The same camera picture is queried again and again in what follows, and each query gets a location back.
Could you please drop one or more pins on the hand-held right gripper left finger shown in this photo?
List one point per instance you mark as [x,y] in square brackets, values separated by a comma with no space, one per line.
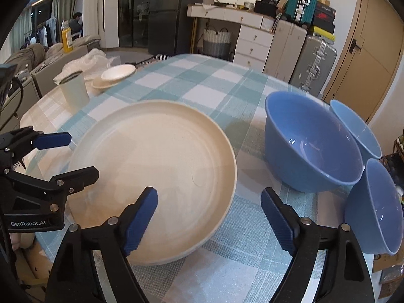
[140,221]

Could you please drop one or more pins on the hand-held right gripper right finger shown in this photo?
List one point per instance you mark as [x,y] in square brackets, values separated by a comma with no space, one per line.
[279,221]

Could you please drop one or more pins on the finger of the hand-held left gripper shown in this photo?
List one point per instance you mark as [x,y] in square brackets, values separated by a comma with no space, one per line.
[53,140]
[79,176]

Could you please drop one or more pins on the cream plate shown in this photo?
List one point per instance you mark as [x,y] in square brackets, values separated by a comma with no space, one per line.
[151,170]

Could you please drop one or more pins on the blue bowl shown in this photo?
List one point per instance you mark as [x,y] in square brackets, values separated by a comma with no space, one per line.
[309,151]
[375,214]
[363,132]

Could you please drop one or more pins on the person's left hand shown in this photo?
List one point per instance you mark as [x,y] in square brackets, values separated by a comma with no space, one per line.
[22,243]

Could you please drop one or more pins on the pale green cup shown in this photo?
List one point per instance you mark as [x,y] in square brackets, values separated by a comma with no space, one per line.
[74,94]

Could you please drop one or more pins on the beige sofa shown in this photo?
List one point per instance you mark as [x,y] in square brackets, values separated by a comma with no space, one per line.
[41,69]

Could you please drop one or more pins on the small white dish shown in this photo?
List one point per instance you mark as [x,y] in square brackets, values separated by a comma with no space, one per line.
[101,84]
[118,71]

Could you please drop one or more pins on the white plastic bag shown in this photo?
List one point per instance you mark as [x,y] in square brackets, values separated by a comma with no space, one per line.
[91,60]

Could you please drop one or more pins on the yellow bottle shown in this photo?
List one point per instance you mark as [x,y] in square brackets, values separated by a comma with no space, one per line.
[67,39]

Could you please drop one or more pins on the clothes rack with garments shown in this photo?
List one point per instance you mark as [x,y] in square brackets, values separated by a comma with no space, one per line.
[42,34]

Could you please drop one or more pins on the black white striped mat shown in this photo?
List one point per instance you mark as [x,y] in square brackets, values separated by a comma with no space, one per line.
[157,58]

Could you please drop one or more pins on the beige curtain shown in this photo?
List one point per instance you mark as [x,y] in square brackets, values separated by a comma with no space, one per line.
[63,6]

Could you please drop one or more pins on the dark glass cabinet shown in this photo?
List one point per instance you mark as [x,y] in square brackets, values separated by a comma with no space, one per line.
[132,12]

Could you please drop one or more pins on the teal checked tablecloth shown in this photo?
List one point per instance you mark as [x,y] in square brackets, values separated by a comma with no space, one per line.
[205,82]

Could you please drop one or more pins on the silver suitcase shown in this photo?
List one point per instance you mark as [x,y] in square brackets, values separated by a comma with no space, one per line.
[312,66]

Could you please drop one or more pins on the beige suitcase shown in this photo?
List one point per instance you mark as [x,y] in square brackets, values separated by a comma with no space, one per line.
[282,50]

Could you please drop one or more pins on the dark grey fridge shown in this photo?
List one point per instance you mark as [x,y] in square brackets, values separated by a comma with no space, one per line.
[176,15]

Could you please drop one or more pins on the white vanity desk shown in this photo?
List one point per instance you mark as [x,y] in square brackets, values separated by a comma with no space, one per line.
[252,42]

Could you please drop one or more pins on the woven laundry basket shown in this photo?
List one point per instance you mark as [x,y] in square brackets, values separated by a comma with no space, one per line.
[216,45]

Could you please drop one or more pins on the wooden door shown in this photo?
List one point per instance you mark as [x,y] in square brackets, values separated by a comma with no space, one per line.
[369,53]

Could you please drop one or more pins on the yellow black shoe box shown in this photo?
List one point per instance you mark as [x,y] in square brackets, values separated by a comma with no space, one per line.
[322,35]

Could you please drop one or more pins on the black shoe box red logo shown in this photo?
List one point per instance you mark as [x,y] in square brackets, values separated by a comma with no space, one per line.
[324,15]

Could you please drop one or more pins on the black storage box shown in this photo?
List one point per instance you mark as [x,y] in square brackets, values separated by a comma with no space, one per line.
[265,7]

